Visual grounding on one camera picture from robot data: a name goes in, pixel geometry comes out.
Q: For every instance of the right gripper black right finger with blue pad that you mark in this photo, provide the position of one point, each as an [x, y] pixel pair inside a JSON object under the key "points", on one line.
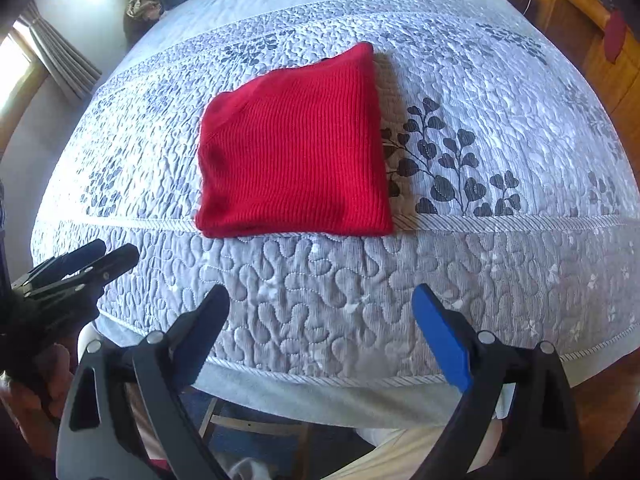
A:
{"points": [[540, 438]]}

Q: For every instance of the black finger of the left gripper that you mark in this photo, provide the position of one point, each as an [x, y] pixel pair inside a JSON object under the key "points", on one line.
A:
{"points": [[93, 278], [56, 268]]}

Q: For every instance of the right gripper black left finger with purple pad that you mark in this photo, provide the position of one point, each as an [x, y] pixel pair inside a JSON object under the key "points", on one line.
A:
{"points": [[98, 437]]}

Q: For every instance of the red knitted sweater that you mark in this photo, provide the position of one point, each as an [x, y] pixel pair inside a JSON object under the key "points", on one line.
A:
{"points": [[297, 150]]}

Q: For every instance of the person's left hand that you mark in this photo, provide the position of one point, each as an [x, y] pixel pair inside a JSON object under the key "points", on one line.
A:
{"points": [[36, 408]]}

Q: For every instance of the wooden stool under bed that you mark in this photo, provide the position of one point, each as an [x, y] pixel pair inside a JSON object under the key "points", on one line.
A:
{"points": [[213, 418]]}

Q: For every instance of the grey pleated curtain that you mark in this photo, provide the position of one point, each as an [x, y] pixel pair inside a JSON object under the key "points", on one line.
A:
{"points": [[75, 75]]}

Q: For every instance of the white grey quilted bedspread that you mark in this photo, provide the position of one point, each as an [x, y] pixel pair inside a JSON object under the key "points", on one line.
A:
{"points": [[511, 194]]}

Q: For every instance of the red cloth on cabinet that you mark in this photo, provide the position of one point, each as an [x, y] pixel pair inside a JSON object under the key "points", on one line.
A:
{"points": [[614, 36]]}

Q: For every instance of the wooden cabinet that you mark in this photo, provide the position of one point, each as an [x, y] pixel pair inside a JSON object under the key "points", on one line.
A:
{"points": [[577, 28]]}

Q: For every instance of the wooden window frame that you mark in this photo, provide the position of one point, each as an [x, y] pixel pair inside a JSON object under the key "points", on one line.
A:
{"points": [[22, 75]]}

